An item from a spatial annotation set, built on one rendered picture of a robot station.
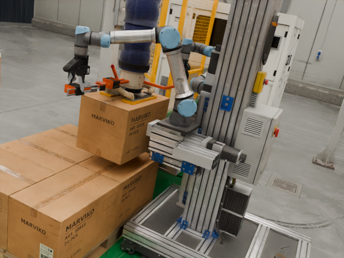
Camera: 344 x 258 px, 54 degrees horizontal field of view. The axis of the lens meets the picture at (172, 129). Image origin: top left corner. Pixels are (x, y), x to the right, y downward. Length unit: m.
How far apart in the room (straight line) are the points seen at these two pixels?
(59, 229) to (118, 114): 0.80
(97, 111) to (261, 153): 1.13
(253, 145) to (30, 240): 1.47
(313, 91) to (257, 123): 9.14
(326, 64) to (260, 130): 9.24
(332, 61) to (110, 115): 9.57
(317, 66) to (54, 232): 10.12
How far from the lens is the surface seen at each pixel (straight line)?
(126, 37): 2.10
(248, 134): 2.21
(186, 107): 2.03
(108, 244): 2.68
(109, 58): 3.95
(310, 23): 11.37
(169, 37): 1.94
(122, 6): 3.87
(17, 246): 2.38
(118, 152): 2.36
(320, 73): 11.37
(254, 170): 2.28
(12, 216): 2.29
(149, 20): 2.40
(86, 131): 2.49
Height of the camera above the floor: 1.73
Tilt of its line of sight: 19 degrees down
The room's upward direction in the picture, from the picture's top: 11 degrees clockwise
